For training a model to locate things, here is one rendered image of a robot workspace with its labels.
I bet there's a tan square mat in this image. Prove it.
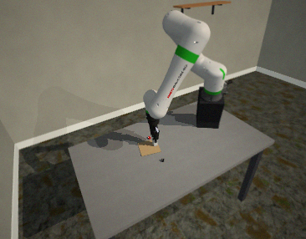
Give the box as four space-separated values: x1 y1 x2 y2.
137 140 161 156

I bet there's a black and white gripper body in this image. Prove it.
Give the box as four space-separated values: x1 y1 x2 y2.
148 120 159 130

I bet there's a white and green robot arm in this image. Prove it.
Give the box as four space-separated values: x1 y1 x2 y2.
143 10 232 121

